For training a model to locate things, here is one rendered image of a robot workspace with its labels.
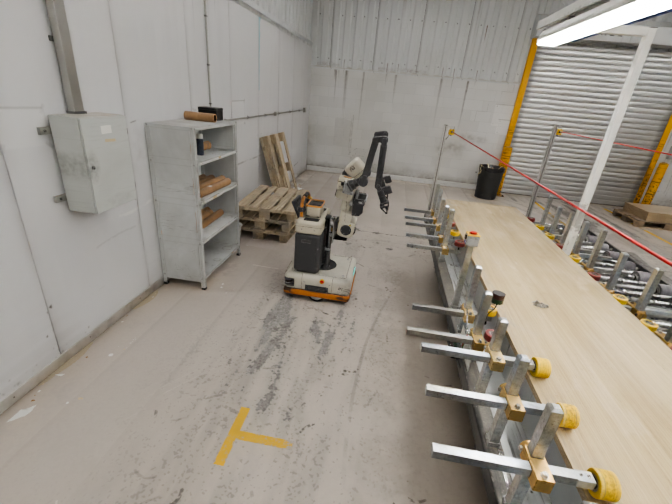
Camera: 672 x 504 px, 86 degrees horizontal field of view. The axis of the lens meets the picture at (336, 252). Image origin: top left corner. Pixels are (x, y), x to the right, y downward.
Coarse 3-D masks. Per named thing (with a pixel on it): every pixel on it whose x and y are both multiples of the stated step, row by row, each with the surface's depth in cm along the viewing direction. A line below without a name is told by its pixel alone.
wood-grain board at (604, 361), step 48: (480, 240) 296; (528, 240) 307; (528, 288) 224; (576, 288) 230; (528, 336) 177; (576, 336) 180; (624, 336) 184; (576, 384) 148; (624, 384) 151; (576, 432) 126; (624, 432) 128; (624, 480) 111
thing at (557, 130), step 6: (558, 126) 363; (552, 132) 368; (558, 132) 364; (552, 138) 368; (552, 144) 371; (546, 150) 376; (546, 156) 376; (546, 162) 378; (540, 168) 384; (540, 174) 384; (540, 180) 386; (534, 192) 392; (534, 198) 394; (528, 210) 400; (528, 216) 404
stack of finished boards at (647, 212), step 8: (624, 208) 760; (632, 208) 737; (640, 208) 716; (648, 208) 722; (656, 208) 728; (664, 208) 734; (640, 216) 712; (648, 216) 695; (656, 216) 693; (664, 216) 691
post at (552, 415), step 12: (552, 408) 101; (540, 420) 105; (552, 420) 101; (540, 432) 104; (552, 432) 103; (528, 444) 110; (540, 444) 105; (540, 456) 107; (516, 480) 115; (528, 480) 112; (516, 492) 114
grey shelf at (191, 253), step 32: (160, 128) 300; (192, 128) 296; (224, 128) 381; (160, 160) 311; (192, 160) 307; (224, 160) 395; (160, 192) 323; (192, 192) 319; (224, 192) 410; (160, 224) 337; (192, 224) 331; (224, 224) 386; (192, 256) 345; (224, 256) 401
